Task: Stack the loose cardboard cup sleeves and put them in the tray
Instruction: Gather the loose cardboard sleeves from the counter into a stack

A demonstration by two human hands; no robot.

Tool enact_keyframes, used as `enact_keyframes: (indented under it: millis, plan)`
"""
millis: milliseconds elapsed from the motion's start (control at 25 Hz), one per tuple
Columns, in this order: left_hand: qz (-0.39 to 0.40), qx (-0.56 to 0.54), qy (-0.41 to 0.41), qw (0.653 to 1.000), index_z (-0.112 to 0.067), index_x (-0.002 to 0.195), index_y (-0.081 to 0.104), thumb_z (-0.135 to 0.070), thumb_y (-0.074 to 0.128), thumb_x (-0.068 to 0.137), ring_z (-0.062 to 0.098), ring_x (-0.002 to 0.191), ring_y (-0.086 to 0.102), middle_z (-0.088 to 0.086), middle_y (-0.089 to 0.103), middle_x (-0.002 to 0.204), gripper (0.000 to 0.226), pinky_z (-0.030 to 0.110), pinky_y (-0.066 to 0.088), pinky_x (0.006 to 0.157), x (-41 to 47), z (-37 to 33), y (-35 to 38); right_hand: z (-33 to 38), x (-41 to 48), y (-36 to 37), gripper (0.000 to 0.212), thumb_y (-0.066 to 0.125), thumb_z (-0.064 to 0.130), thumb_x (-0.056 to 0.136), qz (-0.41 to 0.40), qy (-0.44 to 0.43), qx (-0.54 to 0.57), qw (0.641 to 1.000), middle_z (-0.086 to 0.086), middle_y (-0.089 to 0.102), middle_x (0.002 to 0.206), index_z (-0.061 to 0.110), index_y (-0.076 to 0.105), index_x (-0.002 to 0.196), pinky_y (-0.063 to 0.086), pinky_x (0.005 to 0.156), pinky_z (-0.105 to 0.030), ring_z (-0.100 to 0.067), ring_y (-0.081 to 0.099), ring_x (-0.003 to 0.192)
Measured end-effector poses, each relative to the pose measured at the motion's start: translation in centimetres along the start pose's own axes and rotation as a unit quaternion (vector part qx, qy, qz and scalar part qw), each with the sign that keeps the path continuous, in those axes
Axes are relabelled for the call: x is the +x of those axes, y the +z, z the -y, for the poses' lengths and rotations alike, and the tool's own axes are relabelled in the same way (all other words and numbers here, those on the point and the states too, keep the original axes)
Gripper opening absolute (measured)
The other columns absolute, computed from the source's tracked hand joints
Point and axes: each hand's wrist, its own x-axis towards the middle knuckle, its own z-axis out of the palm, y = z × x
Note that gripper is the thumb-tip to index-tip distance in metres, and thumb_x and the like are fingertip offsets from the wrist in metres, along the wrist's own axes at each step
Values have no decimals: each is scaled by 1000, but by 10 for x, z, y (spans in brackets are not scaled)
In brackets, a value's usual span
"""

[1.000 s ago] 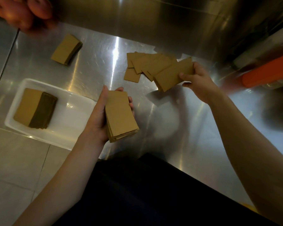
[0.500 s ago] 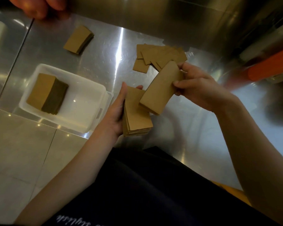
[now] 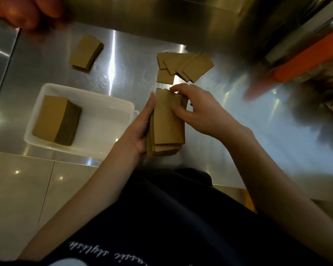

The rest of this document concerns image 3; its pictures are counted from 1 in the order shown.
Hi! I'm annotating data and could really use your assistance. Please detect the white plastic tray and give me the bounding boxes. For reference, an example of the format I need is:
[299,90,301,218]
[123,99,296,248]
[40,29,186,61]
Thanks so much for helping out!
[23,83,140,161]

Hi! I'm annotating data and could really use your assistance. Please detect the person's right hand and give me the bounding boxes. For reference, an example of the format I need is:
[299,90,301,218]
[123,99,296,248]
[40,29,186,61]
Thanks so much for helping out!
[169,83,253,144]

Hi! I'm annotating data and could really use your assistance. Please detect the black printed shirt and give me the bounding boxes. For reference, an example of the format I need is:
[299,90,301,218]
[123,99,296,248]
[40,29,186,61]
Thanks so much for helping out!
[0,168,331,266]

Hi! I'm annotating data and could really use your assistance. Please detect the person's left hand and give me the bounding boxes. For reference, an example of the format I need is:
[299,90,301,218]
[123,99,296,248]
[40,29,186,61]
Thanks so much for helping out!
[114,92,157,158]

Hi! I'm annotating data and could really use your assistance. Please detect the yellow stool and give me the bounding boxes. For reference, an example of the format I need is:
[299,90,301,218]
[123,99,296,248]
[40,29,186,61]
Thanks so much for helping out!
[238,188,258,214]

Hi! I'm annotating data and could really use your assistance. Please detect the person's left forearm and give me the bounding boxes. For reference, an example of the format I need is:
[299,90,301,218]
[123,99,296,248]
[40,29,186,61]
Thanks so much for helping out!
[18,141,141,261]

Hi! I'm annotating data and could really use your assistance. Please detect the gathered bundle brown paper pieces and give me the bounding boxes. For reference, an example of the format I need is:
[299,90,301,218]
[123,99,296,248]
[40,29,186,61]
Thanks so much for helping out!
[145,88,189,158]

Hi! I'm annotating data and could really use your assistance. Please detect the white tube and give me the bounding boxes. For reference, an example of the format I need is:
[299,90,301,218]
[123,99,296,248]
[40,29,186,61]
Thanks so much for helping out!
[263,0,333,64]

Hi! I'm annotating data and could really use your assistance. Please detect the orange box at right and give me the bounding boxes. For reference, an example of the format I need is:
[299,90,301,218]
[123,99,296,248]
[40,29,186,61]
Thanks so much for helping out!
[273,26,333,83]

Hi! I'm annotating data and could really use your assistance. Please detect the small cardboard stack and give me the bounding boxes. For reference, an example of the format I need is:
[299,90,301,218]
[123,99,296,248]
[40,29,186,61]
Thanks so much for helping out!
[69,34,105,71]

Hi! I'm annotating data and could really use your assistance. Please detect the person's right forearm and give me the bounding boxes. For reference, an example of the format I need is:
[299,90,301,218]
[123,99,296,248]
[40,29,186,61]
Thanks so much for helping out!
[225,129,333,265]

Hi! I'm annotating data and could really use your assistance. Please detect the fanned row brown paper pieces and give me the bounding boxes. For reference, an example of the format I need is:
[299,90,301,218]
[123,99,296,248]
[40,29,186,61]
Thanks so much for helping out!
[157,52,215,83]

